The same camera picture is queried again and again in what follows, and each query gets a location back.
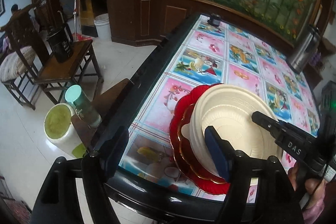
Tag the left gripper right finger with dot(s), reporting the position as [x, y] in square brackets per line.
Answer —
[275, 200]

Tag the large beige ribbed bowl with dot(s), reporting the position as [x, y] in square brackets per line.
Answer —
[229, 110]

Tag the right hand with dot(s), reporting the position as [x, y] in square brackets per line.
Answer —
[316, 190]

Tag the white green roll container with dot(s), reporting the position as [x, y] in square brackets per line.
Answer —
[60, 131]

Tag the red plastic plate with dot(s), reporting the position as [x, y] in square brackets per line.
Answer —
[183, 155]

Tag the teal lid glass bottle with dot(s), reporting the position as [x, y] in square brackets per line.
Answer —
[75, 97]

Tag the stainless steel thermos jug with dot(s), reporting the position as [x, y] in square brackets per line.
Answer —
[303, 52]

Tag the wooden side table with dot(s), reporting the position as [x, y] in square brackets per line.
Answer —
[54, 78]

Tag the wooden chair with cushion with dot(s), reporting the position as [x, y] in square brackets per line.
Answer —
[18, 71]

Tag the colourful floral tablecloth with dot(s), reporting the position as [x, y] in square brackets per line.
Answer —
[210, 56]

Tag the black mug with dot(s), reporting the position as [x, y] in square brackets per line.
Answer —
[61, 43]

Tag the white plastic bucket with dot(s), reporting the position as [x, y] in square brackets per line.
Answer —
[102, 25]

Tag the dark wooden counter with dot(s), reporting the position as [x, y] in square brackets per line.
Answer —
[147, 22]

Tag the framed wall picture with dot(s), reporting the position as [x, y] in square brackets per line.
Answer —
[2, 7]

